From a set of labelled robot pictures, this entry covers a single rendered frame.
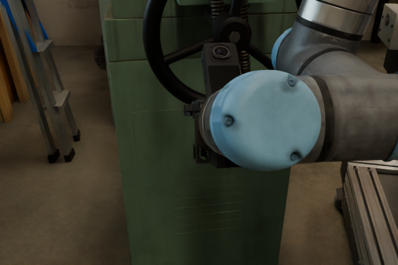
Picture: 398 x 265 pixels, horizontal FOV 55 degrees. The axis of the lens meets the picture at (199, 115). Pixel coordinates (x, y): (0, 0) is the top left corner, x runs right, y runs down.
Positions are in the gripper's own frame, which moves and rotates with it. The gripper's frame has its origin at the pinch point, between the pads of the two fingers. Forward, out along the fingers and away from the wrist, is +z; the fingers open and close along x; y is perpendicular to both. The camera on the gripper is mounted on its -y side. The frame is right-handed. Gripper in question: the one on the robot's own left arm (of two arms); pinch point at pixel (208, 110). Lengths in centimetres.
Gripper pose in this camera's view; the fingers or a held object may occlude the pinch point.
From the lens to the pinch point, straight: 61.8
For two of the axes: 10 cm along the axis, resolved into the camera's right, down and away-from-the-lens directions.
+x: 9.9, -0.3, 1.0
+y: 0.3, 10.0, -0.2
